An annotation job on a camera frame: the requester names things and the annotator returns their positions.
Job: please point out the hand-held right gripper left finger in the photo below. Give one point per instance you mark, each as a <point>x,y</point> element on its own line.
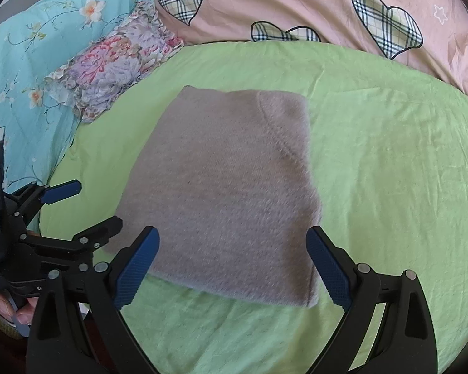
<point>136,272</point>

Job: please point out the green bed sheet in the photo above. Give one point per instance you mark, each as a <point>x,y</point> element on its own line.
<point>394,163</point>

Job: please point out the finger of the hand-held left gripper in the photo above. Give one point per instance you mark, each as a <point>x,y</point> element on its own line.
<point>101,232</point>
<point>62,193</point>

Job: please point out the person's left hand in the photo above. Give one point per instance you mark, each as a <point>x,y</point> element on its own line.
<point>23,313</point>

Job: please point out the teal floral quilt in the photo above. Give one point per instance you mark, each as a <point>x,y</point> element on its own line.
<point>31,46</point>

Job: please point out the pink quilt with plaid hearts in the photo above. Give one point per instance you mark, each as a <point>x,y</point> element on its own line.
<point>296,0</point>

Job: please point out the grey fuzzy sweater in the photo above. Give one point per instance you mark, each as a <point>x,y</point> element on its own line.
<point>226,187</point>

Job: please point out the floral ruffled pillow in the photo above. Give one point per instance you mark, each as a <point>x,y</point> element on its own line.
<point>109,62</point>

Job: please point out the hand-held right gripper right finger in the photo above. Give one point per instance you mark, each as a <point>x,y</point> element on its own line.
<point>331,268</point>

